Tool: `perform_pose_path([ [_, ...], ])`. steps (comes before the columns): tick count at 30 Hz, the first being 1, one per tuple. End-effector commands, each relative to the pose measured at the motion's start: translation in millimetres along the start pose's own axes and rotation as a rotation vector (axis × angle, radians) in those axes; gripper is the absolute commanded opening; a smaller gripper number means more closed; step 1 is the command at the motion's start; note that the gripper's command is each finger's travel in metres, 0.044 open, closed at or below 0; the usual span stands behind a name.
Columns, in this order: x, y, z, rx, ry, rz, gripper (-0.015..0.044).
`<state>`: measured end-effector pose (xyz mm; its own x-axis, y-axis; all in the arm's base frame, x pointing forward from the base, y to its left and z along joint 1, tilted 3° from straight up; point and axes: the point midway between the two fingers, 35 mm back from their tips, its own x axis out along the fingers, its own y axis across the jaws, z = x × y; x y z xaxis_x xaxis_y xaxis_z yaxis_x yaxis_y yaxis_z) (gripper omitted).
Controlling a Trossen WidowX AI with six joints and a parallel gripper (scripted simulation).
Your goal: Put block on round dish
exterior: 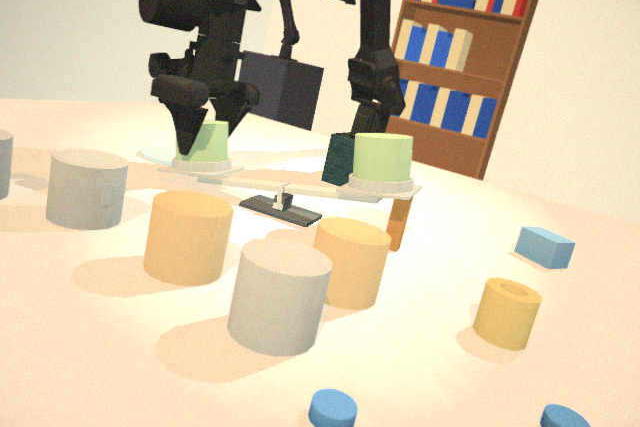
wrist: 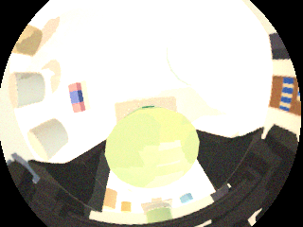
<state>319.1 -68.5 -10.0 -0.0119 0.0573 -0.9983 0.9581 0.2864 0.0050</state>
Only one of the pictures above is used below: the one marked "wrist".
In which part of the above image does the orange cylinder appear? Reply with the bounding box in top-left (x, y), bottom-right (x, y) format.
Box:
top-left (102, 188), bottom-right (117, 211)

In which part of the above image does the pink eraser with blue sleeve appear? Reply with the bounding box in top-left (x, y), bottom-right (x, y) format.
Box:
top-left (68, 82), bottom-right (86, 114)

